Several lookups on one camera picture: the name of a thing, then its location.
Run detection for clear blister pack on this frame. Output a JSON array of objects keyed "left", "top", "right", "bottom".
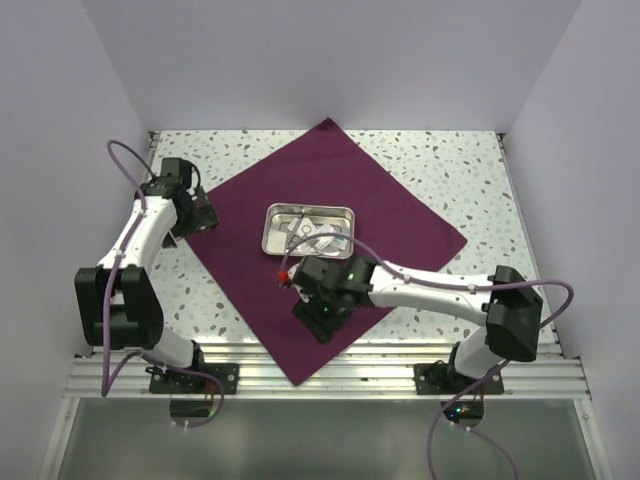
[{"left": 296, "top": 224, "right": 336, "bottom": 255}]

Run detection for green white suture packet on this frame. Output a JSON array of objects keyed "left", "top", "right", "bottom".
[{"left": 329, "top": 237, "right": 349, "bottom": 251}]

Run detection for steel surgical scissors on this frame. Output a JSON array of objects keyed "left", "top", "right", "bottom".
[{"left": 286, "top": 216, "right": 316, "bottom": 247}]

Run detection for white gauze pad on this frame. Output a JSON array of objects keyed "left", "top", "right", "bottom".
[{"left": 266, "top": 230, "right": 287, "bottom": 255}]

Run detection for stainless steel tray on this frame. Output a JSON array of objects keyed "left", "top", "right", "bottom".
[{"left": 261, "top": 203, "right": 355, "bottom": 260}]

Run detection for purple cloth mat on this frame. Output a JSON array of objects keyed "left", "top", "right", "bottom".
[{"left": 187, "top": 119, "right": 467, "bottom": 386}]

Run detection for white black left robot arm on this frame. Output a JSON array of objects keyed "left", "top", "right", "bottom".
[{"left": 74, "top": 158, "right": 219, "bottom": 393}]

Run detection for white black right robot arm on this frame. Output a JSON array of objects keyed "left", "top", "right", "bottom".
[{"left": 279, "top": 256, "right": 543, "bottom": 393}]

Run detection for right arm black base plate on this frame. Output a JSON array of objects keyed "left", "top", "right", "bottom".
[{"left": 413, "top": 361, "right": 505, "bottom": 395}]

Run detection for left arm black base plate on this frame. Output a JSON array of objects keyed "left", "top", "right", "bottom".
[{"left": 145, "top": 363, "right": 240, "bottom": 395}]

